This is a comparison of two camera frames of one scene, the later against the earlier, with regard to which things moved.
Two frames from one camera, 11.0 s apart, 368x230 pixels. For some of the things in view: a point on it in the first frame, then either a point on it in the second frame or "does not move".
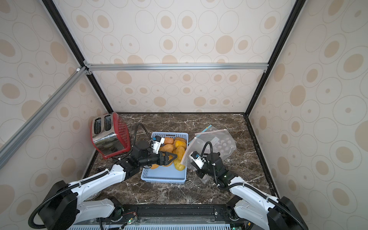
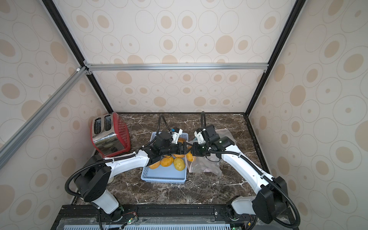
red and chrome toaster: x=109 y=135 does not move
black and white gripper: x=196 y=157 -> x=200 y=139
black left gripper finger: x=166 y=159 -> x=182 y=147
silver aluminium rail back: x=109 y=66 does not move
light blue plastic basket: x=164 y=174 does not move
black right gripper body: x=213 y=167 -> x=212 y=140
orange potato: x=154 y=166 does not move
